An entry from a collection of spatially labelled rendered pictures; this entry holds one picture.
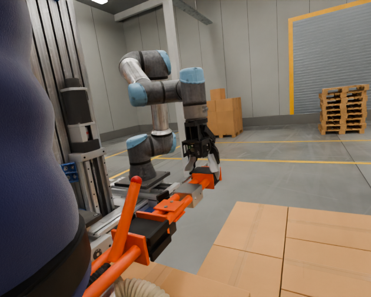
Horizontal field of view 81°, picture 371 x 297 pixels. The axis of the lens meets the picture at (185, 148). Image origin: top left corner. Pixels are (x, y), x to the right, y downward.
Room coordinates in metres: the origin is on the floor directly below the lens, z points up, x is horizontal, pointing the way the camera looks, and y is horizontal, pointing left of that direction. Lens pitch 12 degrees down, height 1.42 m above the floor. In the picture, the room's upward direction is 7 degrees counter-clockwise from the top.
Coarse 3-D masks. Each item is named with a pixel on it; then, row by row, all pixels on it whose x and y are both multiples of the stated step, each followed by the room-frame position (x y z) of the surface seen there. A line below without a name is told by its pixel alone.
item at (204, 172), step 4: (200, 168) 0.74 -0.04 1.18; (204, 168) 0.74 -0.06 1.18; (208, 168) 0.73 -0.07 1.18; (220, 168) 0.73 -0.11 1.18; (196, 172) 0.70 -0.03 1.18; (200, 172) 0.70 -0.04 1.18; (204, 172) 0.69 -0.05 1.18; (208, 172) 0.69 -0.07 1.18; (220, 172) 0.73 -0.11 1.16; (192, 176) 0.70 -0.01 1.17; (196, 176) 0.69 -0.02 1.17; (200, 176) 0.68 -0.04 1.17; (204, 176) 0.67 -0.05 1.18; (208, 176) 0.67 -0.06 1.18; (212, 176) 0.66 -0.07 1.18; (220, 176) 0.73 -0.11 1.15; (200, 180) 0.68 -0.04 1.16; (212, 180) 0.66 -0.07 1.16; (216, 180) 0.71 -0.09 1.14; (208, 184) 0.67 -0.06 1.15; (212, 184) 0.66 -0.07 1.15; (208, 188) 0.67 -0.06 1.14; (212, 188) 0.66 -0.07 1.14
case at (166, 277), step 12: (132, 264) 0.49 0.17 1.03; (156, 264) 0.48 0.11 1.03; (132, 276) 0.45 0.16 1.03; (144, 276) 0.44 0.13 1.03; (156, 276) 0.44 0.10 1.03; (168, 276) 0.43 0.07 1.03; (180, 276) 0.43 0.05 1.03; (192, 276) 0.42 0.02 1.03; (168, 288) 0.40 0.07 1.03; (180, 288) 0.40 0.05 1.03; (192, 288) 0.39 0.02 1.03; (204, 288) 0.39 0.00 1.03; (216, 288) 0.39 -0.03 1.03; (228, 288) 0.38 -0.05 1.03
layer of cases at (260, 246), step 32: (224, 224) 1.40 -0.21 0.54; (256, 224) 1.35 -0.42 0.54; (288, 224) 1.31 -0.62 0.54; (320, 224) 1.26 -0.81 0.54; (352, 224) 1.23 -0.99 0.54; (224, 256) 1.08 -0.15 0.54; (256, 256) 1.05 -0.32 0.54; (288, 256) 1.02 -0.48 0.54; (320, 256) 0.99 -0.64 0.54; (352, 256) 0.96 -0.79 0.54; (256, 288) 0.85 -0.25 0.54; (288, 288) 0.83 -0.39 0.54; (320, 288) 0.81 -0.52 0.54; (352, 288) 0.79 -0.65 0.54
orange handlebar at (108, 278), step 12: (192, 180) 0.67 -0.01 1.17; (204, 180) 0.65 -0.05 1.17; (168, 204) 0.51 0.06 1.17; (180, 204) 0.50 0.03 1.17; (168, 216) 0.46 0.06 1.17; (180, 216) 0.49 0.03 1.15; (108, 252) 0.35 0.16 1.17; (132, 252) 0.35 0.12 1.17; (96, 264) 0.33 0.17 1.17; (120, 264) 0.32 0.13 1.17; (108, 276) 0.30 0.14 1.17; (96, 288) 0.28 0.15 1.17
